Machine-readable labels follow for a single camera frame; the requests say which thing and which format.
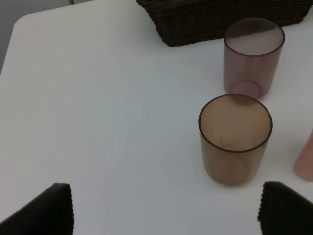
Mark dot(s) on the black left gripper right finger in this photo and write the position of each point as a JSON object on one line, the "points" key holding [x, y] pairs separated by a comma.
{"points": [[284, 211]]}

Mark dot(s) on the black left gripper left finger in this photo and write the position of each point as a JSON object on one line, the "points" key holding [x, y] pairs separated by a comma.
{"points": [[50, 213]]}

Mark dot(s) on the pink liquid bottle white cap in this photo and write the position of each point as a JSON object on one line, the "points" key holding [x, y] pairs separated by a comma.
{"points": [[304, 164]]}

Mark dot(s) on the brown translucent plastic cup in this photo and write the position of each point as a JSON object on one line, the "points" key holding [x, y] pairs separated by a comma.
{"points": [[234, 132]]}

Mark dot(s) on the purple translucent plastic cup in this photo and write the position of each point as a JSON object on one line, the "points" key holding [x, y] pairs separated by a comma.
{"points": [[252, 48]]}

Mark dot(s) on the dark brown wicker basket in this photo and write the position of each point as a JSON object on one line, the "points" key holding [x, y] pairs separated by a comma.
{"points": [[183, 22]]}

